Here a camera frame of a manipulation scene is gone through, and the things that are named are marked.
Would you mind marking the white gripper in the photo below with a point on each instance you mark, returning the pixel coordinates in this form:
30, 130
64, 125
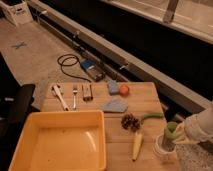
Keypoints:
176, 133

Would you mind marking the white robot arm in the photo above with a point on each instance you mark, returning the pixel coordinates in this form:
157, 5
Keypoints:
193, 130

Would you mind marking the yellow plastic tray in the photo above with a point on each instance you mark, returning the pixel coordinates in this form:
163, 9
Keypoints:
61, 141

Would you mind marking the yellow corn cob toy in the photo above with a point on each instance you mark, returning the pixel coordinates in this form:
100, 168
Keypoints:
138, 139

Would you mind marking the pine cone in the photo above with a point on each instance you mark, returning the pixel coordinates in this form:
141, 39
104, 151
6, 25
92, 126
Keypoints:
130, 122

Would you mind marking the wooden board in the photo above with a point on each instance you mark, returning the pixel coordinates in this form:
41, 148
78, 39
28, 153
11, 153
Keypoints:
143, 99

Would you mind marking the grey-blue cloth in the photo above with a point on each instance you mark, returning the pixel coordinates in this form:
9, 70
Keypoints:
115, 105

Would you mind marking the orange ball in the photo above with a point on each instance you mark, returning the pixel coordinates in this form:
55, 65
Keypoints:
124, 90

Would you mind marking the blue sponge block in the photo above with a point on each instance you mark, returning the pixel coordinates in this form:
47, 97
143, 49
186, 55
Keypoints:
113, 87

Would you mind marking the small metal box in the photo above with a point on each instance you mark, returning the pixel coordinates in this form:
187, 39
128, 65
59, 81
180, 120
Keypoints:
87, 92

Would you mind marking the blue and black power device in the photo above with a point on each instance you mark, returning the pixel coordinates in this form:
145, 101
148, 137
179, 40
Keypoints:
92, 70

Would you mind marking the metal fork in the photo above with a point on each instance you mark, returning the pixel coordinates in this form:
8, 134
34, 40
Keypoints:
75, 91

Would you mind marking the black chair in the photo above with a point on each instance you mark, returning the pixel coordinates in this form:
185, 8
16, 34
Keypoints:
15, 104

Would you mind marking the white box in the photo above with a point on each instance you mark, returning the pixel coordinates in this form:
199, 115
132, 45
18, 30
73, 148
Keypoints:
17, 14

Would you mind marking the white handled tool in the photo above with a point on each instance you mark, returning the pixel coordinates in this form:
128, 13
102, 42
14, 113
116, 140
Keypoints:
56, 91

